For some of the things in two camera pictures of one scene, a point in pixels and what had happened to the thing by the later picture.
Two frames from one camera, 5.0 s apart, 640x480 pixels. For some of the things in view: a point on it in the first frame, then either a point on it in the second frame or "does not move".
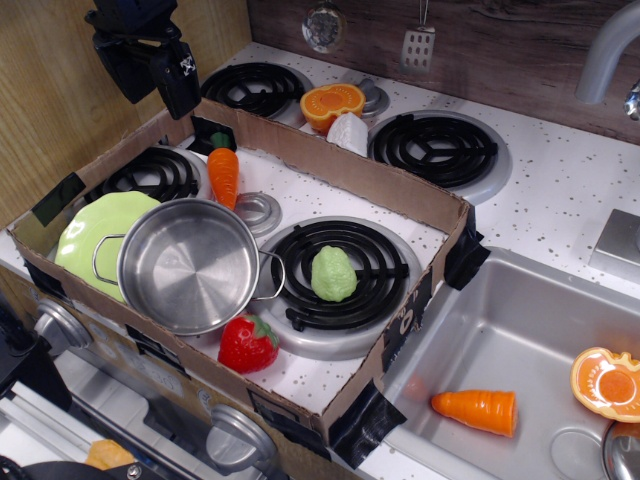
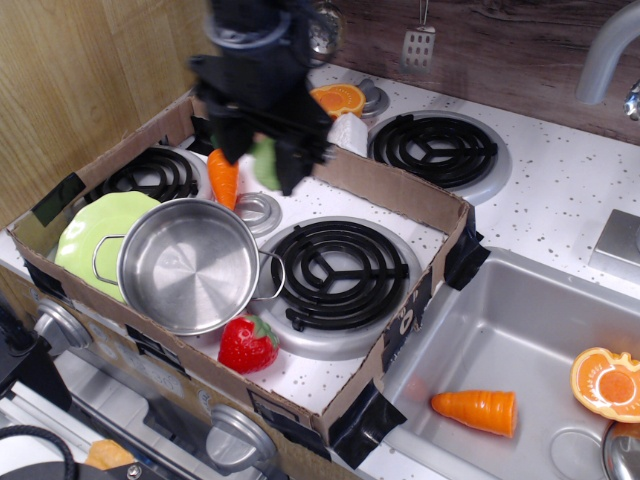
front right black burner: [378, 262] does not move
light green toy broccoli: [332, 275] → [264, 151]
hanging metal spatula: [418, 46] does not move
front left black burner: [166, 174] does not move
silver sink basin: [515, 327] does not move
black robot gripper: [140, 44] → [258, 81]
